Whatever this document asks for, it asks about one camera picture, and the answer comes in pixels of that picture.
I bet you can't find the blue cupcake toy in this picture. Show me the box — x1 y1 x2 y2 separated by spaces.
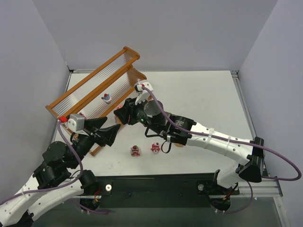
101 93 112 105

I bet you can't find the red strawberry cake toy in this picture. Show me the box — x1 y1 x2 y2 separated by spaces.
130 145 141 157

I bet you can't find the pink bear cake toy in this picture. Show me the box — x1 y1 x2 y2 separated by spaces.
151 142 160 154

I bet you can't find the strawberry bear donut toy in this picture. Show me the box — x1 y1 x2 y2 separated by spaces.
174 143 184 147

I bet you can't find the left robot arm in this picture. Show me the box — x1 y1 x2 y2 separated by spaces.
0 114 121 227

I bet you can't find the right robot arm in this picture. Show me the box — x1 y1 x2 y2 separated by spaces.
114 98 264 189

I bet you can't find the orange three-tier acrylic shelf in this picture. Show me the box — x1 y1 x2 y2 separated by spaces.
45 46 147 157

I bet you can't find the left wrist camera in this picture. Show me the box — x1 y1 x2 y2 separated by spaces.
59 113 86 133

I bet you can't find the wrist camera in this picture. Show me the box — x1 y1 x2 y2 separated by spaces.
59 113 86 133
134 80 153 105

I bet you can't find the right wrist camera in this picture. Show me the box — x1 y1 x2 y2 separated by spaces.
134 80 153 105

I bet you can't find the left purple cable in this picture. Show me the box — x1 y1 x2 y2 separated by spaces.
0 119 83 209

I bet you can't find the purple cable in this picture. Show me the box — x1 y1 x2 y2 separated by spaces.
139 85 303 215
0 119 83 209

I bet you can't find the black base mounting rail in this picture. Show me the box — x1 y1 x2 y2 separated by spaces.
78 174 240 209

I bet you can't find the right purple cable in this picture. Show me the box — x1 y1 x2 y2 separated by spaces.
139 85 303 215

